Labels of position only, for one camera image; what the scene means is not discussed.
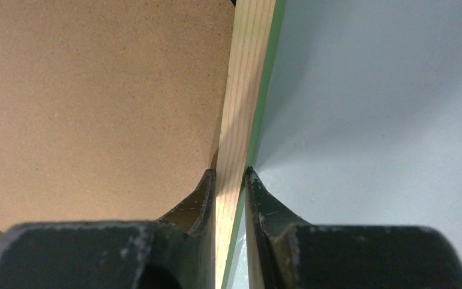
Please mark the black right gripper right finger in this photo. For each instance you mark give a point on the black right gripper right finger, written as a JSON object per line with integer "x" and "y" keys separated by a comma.
{"x": 285, "y": 251}

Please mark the wooden picture frame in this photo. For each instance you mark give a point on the wooden picture frame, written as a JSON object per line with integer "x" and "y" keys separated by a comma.
{"x": 251, "y": 31}

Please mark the brown cardboard backing board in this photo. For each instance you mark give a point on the brown cardboard backing board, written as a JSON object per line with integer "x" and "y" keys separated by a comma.
{"x": 108, "y": 109}

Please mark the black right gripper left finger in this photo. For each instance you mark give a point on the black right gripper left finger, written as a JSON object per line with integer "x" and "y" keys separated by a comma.
{"x": 173, "y": 251}

